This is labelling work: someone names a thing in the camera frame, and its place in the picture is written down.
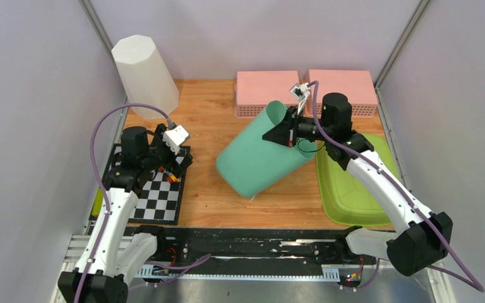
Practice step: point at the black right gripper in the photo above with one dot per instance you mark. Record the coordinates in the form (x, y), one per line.
(286, 133)

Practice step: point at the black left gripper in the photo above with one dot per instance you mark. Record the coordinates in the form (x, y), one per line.
(177, 169)

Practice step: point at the mint green trash bin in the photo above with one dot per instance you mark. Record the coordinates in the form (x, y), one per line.
(250, 164)

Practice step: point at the pink perforated plastic basket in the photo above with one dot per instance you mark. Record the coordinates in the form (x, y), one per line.
(254, 90)

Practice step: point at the white translucent bin liner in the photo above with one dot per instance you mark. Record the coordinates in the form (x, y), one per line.
(145, 77)

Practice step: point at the large lime green tub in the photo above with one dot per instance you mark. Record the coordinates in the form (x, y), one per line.
(345, 200)

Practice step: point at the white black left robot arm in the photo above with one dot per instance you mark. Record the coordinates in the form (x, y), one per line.
(103, 272)

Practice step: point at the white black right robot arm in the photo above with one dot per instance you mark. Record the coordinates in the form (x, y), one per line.
(421, 236)

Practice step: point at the blue yellow toy car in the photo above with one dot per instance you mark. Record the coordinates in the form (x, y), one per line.
(169, 176)

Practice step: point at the black white checkerboard mat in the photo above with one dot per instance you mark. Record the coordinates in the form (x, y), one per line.
(159, 202)

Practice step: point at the green orange toy block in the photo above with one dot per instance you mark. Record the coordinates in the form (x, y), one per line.
(97, 204)

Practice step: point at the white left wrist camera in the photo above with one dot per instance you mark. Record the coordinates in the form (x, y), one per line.
(175, 137)

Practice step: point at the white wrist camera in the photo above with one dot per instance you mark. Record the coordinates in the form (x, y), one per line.
(175, 137)
(302, 92)

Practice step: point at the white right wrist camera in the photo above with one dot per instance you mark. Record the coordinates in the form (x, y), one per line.
(302, 92)

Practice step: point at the left aluminium frame post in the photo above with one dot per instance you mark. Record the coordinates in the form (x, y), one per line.
(101, 33)

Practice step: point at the aluminium frame post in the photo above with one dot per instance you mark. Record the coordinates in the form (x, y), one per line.
(101, 33)
(407, 32)

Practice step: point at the right aluminium frame post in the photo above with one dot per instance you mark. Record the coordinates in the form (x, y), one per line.
(407, 32)

